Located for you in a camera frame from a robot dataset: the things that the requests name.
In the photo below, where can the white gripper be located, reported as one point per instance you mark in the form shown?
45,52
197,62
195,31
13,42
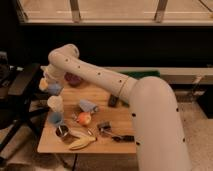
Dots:
52,75

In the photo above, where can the blue sponge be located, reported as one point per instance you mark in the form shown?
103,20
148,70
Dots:
54,89

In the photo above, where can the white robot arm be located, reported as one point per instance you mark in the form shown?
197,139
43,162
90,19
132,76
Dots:
158,130

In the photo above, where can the white paper cup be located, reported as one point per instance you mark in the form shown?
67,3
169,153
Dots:
56,103

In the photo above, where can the blue plastic cup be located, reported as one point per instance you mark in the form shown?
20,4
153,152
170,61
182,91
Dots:
55,118

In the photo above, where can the metal measuring cup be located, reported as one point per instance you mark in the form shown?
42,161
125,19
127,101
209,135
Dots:
64,134

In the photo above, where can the black office chair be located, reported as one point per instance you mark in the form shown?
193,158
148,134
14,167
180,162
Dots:
18,88

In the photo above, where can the purple bowl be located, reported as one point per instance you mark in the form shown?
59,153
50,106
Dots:
73,80

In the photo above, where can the light blue folded cloth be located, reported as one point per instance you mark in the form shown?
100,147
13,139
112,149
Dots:
88,106

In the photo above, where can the wooden folding table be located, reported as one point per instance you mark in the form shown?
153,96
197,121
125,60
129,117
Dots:
119,118

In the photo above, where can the orange fruit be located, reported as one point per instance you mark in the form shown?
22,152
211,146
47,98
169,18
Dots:
84,118

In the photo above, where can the yellow banana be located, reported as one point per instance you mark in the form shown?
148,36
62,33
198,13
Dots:
81,143

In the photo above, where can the black rectangular block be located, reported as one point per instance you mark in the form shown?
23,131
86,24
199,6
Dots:
112,101

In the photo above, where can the green plastic tray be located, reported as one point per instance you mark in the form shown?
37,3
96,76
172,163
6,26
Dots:
141,74

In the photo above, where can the black handled can opener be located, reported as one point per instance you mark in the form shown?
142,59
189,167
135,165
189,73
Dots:
105,130

